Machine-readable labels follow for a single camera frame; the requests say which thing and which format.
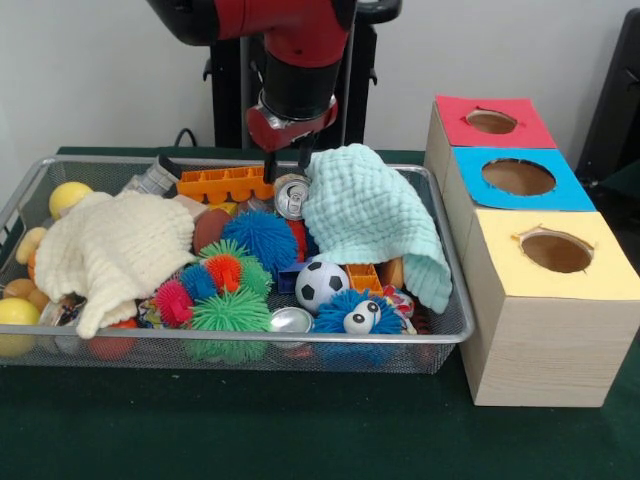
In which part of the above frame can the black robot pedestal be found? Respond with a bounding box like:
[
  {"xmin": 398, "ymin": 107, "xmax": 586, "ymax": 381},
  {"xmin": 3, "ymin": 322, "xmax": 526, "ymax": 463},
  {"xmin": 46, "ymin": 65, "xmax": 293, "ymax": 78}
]
[{"xmin": 202, "ymin": 0, "xmax": 404, "ymax": 150}]

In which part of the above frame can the wooden box with three holes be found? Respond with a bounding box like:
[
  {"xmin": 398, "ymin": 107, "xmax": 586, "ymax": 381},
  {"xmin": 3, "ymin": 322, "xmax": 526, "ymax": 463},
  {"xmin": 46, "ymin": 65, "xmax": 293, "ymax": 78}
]
[{"xmin": 423, "ymin": 94, "xmax": 640, "ymax": 407}]

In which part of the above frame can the long orange toy block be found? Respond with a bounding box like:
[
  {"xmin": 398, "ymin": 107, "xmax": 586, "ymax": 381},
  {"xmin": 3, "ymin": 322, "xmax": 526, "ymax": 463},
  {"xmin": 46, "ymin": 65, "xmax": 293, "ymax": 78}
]
[{"xmin": 176, "ymin": 164, "xmax": 277, "ymax": 204}]

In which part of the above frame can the blue spiky rubber ball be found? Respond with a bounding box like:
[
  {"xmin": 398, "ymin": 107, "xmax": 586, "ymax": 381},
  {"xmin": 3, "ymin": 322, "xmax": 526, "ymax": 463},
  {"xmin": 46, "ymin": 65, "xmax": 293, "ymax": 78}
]
[{"xmin": 222, "ymin": 209, "xmax": 300, "ymax": 274}]

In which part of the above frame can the small yellow ball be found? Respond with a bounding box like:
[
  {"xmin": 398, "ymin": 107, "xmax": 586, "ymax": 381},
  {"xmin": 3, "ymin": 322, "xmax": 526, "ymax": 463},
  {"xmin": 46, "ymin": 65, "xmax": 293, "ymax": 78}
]
[{"xmin": 48, "ymin": 182, "xmax": 95, "ymax": 220}]

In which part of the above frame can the blue spiky ball with eyes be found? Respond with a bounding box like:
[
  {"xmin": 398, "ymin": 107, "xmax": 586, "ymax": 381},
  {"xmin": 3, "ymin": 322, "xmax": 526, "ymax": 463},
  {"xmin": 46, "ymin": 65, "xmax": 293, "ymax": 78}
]
[{"xmin": 310, "ymin": 288, "xmax": 407, "ymax": 364}]

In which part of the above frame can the dark green tablecloth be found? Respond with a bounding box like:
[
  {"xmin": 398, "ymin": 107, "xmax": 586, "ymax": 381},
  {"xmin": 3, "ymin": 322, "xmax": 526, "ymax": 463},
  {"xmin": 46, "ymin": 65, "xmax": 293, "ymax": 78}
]
[{"xmin": 0, "ymin": 145, "xmax": 640, "ymax": 480}]

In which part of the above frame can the mint muslin cloth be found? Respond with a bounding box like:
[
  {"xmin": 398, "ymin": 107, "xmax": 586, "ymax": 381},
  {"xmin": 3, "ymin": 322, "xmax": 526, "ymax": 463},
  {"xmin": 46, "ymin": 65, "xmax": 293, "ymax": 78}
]
[{"xmin": 301, "ymin": 143, "xmax": 454, "ymax": 315}]

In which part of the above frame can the black and white soccer ball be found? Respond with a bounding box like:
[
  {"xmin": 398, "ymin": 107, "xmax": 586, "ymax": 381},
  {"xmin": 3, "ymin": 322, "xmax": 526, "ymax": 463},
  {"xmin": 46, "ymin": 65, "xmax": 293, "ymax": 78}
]
[{"xmin": 294, "ymin": 259, "xmax": 351, "ymax": 316}]

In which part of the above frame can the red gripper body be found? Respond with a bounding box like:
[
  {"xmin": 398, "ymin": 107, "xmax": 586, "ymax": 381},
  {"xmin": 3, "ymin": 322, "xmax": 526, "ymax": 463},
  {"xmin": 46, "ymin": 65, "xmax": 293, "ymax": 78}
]
[{"xmin": 245, "ymin": 97, "xmax": 340, "ymax": 154}]

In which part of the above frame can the green spiky rubber ball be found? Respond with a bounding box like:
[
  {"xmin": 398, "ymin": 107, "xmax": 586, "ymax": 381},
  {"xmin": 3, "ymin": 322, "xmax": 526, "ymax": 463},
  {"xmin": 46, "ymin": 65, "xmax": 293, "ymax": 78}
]
[{"xmin": 188, "ymin": 292, "xmax": 274, "ymax": 362}]

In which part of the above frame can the silver wire mesh bin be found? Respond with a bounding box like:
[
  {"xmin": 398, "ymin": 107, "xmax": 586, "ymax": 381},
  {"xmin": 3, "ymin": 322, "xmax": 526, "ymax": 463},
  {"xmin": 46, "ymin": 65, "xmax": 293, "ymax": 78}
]
[{"xmin": 0, "ymin": 154, "xmax": 475, "ymax": 375}]

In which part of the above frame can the black equipment case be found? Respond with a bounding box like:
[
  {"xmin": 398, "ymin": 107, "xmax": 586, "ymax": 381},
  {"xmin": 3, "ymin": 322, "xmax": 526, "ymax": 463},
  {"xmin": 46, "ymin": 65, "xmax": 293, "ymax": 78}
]
[{"xmin": 574, "ymin": 7, "xmax": 640, "ymax": 186}]

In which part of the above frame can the multicoloured spiky caterpillar toy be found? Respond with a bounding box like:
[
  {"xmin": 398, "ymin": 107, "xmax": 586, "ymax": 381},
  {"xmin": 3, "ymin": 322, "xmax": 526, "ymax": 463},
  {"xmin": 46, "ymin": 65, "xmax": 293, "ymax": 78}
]
[{"xmin": 152, "ymin": 239, "xmax": 275, "ymax": 329}]

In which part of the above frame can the black cable loop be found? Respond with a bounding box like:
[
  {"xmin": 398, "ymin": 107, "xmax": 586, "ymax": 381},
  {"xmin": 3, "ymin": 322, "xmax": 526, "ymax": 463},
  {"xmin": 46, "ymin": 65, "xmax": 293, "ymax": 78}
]
[{"xmin": 174, "ymin": 127, "xmax": 211, "ymax": 147}]

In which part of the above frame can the cream muslin cloth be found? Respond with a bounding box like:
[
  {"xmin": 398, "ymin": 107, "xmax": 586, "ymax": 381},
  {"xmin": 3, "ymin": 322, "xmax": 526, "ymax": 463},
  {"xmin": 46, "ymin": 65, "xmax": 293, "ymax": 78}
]
[{"xmin": 33, "ymin": 189, "xmax": 197, "ymax": 340}]

